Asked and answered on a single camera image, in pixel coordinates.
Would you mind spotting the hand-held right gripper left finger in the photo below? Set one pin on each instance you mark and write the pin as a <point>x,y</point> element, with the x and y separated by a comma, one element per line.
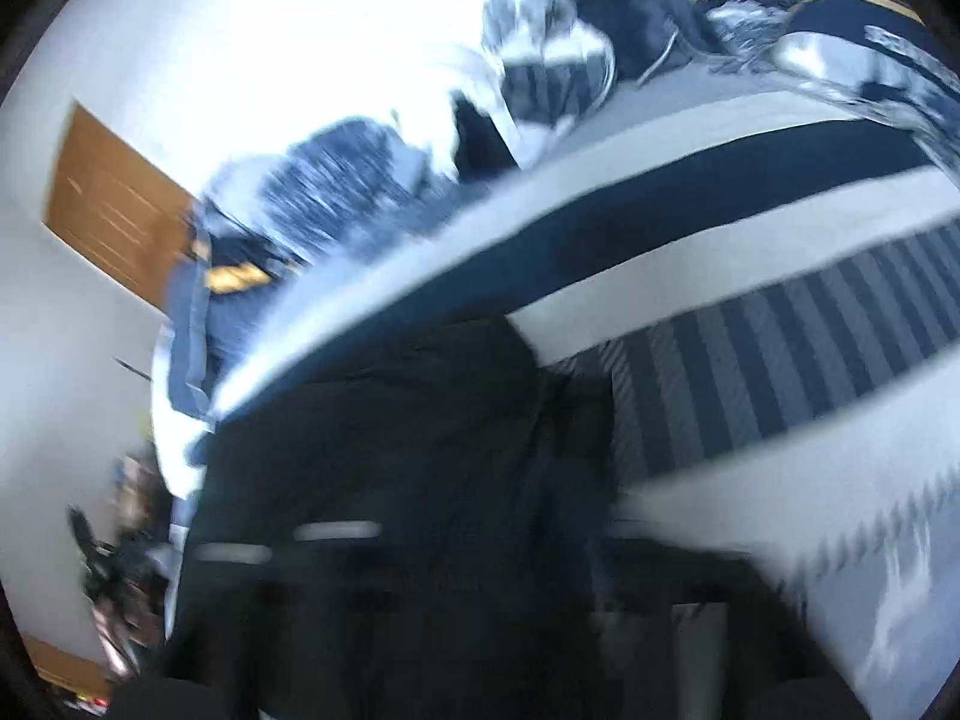
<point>300,615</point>

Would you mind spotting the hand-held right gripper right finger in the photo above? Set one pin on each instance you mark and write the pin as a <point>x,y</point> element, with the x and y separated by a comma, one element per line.
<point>675,577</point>

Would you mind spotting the black puffer jacket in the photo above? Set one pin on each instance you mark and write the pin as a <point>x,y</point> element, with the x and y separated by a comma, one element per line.
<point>390,427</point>

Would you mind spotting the cluttered wooden side table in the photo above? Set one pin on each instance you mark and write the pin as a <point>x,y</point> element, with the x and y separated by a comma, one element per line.
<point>127,562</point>

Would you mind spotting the thin metal pole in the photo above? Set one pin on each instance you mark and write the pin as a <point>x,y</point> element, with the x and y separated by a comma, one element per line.
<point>135,369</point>

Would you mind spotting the blue striped pillow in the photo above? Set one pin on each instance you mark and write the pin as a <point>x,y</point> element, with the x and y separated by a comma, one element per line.
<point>187,330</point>

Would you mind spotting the bed with striped printed sheet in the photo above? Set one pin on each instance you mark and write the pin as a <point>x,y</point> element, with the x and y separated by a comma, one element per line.
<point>750,240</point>

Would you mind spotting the wooden door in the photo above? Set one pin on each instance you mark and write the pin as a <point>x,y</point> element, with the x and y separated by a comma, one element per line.
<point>105,195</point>

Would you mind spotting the crumpled white and blue duvet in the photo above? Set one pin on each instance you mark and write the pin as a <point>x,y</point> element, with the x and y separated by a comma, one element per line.
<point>540,82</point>

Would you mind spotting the printed pillow with yellow band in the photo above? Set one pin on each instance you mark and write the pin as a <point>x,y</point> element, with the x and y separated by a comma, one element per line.
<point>885,52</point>

